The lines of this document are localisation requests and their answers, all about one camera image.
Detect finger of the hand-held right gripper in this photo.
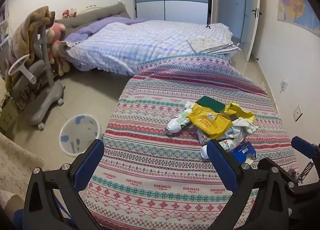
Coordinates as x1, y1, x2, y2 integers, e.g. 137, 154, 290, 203
286, 135, 320, 190

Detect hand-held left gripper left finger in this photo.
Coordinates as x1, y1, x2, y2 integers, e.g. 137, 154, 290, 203
23, 139, 105, 230

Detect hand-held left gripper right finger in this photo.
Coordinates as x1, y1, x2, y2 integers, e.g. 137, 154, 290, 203
207, 139, 290, 230

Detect small white bottle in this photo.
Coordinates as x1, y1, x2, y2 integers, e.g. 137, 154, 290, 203
200, 140, 233, 160

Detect blue cardboard box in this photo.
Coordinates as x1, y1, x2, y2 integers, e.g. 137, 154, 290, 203
230, 141, 257, 164

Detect white plastic waste bin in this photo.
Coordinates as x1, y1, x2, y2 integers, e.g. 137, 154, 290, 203
59, 114, 103, 158

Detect yellow plastic bag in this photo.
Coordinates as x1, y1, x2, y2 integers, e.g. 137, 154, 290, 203
187, 103, 255, 140

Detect white bottle with green label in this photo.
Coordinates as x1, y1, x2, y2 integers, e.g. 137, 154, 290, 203
167, 109, 193, 136

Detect white carton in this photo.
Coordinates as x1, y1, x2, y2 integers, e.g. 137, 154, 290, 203
197, 129, 213, 145

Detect crumpled white plastic bag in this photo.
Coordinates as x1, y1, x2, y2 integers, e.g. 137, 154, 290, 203
220, 117, 259, 150

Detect green sponge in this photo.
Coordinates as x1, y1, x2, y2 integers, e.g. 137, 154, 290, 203
195, 96, 225, 114

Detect striped patterned blanket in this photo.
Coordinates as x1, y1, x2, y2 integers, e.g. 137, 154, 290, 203
80, 54, 298, 230

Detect beige floral cloth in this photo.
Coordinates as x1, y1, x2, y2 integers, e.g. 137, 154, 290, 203
0, 132, 44, 220

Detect grey swivel chair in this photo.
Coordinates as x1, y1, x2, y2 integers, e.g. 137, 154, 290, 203
7, 24, 66, 129

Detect folded floral cloth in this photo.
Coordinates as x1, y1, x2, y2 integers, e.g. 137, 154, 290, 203
187, 36, 240, 54

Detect purple duvet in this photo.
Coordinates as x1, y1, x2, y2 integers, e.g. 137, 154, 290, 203
64, 17, 150, 43

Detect purple checkered bed blanket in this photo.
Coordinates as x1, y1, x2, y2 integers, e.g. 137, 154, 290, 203
59, 19, 240, 76

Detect pink plush toy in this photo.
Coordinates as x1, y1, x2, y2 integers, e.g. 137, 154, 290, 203
47, 22, 70, 76

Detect brown fleece blanket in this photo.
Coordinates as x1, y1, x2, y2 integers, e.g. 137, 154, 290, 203
5, 6, 56, 93

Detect grey headboard cushion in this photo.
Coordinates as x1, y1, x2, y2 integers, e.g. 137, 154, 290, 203
56, 4, 130, 36

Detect white cat plush toy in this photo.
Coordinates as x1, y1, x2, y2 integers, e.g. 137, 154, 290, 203
62, 8, 77, 19

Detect wall map poster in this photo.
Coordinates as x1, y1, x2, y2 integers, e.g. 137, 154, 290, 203
277, 0, 320, 37

